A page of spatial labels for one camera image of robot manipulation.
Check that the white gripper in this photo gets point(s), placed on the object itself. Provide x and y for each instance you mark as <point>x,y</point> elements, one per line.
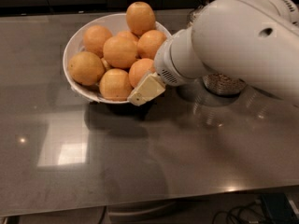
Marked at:
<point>164,64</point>

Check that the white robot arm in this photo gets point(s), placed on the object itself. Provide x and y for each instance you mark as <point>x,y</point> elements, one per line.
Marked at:
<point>256,41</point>

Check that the left yellowish orange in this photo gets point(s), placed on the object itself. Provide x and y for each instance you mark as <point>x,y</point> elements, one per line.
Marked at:
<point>86,68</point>

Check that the white bowl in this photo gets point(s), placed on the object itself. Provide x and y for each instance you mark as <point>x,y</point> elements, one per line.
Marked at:
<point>114,23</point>

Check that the front glass cereal jar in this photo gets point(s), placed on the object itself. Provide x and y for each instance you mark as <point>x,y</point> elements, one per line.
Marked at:
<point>222,85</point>

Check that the dark box under table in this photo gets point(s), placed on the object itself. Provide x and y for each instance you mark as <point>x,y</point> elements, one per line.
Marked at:
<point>277,209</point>

